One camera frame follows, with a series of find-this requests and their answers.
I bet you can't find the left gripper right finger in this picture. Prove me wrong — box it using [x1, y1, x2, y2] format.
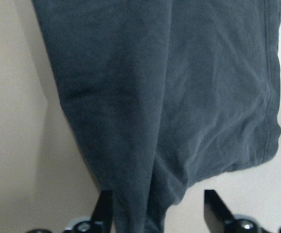
[204, 190, 235, 233]

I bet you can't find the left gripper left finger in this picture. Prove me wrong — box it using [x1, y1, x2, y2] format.
[90, 190, 113, 233]

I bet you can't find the black t-shirt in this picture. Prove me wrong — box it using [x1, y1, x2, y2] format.
[33, 0, 281, 233]

